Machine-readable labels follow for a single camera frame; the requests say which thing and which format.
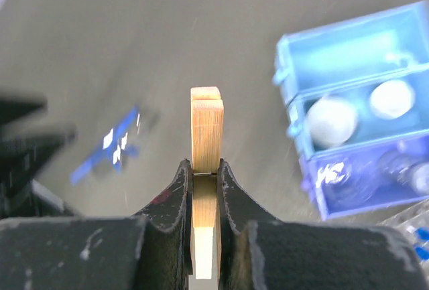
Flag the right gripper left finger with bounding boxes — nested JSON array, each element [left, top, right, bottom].
[[1, 160, 192, 289]]

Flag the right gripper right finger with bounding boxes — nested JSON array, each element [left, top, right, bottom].
[[217, 161, 424, 289]]

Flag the large white evaporating dish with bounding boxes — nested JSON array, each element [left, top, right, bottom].
[[306, 96, 358, 149]]

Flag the small glass flask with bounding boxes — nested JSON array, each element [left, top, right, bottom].
[[378, 144, 428, 195]]

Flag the blue plastic bin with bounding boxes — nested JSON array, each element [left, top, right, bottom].
[[273, 1, 428, 219]]

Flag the blue safety glasses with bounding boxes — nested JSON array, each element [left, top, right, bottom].
[[70, 106, 141, 186]]

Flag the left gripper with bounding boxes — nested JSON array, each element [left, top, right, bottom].
[[1, 95, 76, 217]]

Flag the small white crucible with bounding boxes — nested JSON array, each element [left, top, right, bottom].
[[369, 80, 416, 120]]

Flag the clear test tube rack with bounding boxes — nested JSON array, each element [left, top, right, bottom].
[[380, 200, 428, 268]]

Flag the wooden test tube clamp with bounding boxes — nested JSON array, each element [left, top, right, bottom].
[[190, 86, 224, 280]]

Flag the glass beaker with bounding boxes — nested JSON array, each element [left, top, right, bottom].
[[319, 158, 379, 208]]

